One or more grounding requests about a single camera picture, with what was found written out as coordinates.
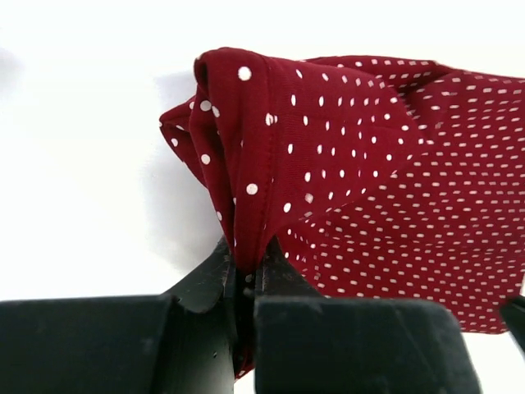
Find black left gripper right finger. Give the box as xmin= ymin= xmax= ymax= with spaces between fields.
xmin=253 ymin=241 xmax=481 ymax=394

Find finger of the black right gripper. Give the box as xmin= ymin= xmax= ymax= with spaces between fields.
xmin=500 ymin=295 xmax=525 ymax=355

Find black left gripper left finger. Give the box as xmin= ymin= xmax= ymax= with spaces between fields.
xmin=1 ymin=241 xmax=235 ymax=393

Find red polka dot skirt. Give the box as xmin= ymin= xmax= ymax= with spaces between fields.
xmin=157 ymin=47 xmax=525 ymax=381

